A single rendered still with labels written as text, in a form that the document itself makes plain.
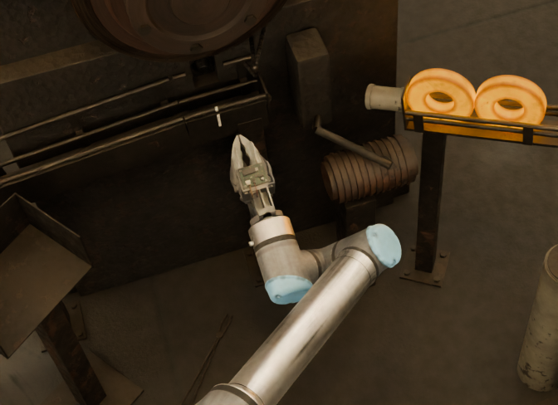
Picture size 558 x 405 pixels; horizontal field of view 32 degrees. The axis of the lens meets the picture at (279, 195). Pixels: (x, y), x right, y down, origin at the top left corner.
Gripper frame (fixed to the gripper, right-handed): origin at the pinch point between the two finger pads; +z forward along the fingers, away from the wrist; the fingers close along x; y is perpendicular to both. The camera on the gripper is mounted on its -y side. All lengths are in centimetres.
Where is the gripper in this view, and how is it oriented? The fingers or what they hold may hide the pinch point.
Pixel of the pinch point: (240, 142)
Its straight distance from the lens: 207.9
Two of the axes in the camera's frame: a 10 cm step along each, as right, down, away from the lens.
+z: -3.0, -9.0, 3.2
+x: -9.5, 2.8, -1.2
